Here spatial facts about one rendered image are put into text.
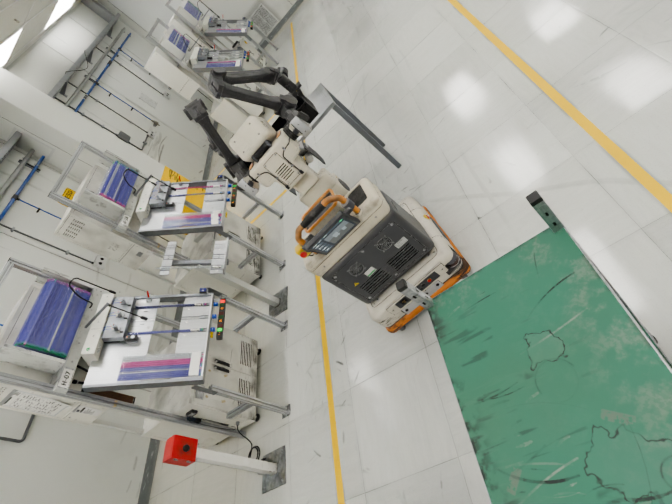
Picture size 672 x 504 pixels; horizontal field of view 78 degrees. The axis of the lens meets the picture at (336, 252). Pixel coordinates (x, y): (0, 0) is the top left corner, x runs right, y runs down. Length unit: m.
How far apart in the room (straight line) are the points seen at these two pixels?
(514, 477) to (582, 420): 0.19
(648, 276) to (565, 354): 1.14
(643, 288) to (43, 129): 5.75
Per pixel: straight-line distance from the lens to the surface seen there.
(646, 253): 2.24
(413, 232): 2.20
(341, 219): 1.92
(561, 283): 1.16
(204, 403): 3.18
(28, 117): 5.96
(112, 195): 4.00
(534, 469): 1.08
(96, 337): 3.13
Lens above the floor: 1.95
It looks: 34 degrees down
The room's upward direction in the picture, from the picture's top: 57 degrees counter-clockwise
